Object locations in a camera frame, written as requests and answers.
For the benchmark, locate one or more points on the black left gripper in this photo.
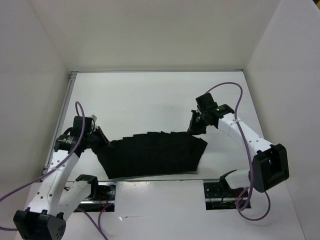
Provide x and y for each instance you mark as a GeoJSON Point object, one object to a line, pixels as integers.
{"type": "Point", "coordinates": [104, 140]}

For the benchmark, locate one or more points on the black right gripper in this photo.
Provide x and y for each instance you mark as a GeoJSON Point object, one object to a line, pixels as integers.
{"type": "Point", "coordinates": [193, 128]}

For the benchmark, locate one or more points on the black skirt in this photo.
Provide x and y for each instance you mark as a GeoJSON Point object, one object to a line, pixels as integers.
{"type": "Point", "coordinates": [151, 154]}

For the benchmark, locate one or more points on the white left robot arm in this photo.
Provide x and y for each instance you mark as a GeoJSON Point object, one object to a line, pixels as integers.
{"type": "Point", "coordinates": [46, 215]}

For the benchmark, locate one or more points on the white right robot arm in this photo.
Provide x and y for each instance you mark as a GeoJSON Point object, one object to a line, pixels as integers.
{"type": "Point", "coordinates": [268, 164]}

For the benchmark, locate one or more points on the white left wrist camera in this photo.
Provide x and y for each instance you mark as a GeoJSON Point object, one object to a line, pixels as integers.
{"type": "Point", "coordinates": [94, 120]}

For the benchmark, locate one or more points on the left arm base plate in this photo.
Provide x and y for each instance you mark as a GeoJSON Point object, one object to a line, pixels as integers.
{"type": "Point", "coordinates": [104, 199]}

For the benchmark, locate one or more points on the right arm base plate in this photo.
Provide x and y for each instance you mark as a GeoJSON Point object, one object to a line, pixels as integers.
{"type": "Point", "coordinates": [218, 199]}

